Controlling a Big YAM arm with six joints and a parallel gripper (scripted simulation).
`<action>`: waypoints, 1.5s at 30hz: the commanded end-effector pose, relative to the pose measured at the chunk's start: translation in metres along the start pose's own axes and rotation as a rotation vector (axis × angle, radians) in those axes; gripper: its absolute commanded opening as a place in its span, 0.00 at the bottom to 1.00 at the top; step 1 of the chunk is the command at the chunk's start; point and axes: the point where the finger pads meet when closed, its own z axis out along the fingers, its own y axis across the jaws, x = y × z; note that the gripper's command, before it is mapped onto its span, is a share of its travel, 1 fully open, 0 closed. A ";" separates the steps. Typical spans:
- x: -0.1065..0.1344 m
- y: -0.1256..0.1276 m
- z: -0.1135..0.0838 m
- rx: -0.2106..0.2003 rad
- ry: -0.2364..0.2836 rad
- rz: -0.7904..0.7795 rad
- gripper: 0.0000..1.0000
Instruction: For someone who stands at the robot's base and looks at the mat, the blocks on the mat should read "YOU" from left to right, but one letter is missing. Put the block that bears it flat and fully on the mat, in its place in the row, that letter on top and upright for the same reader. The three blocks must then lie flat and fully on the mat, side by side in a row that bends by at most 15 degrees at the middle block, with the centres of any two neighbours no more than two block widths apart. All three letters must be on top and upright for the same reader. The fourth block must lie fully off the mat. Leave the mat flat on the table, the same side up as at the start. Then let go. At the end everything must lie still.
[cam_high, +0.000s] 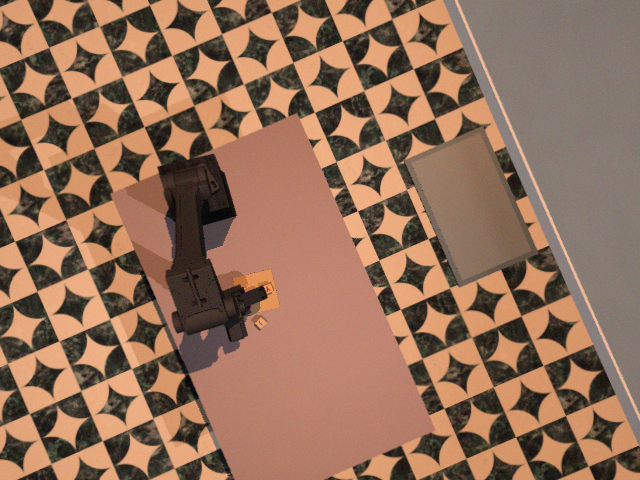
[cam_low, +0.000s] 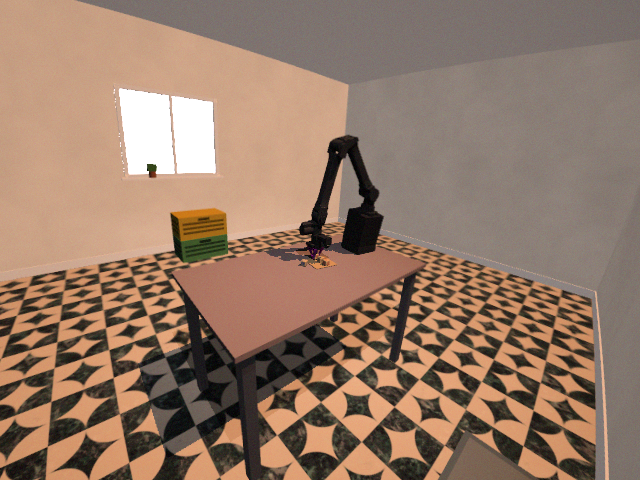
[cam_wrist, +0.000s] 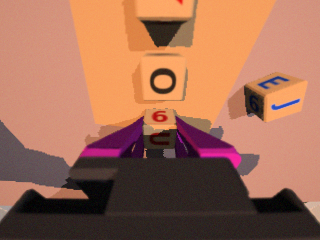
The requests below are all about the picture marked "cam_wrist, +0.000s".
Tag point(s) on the orange mat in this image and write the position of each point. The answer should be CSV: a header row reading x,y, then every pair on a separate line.
x,y
216,43

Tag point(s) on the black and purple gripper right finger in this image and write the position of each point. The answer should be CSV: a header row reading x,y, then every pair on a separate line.
x,y
200,144

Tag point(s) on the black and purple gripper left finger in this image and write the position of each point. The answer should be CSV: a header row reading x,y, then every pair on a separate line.
x,y
119,143

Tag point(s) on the orange block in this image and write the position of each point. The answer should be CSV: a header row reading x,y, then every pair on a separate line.
x,y
162,76
164,12
275,96
159,129

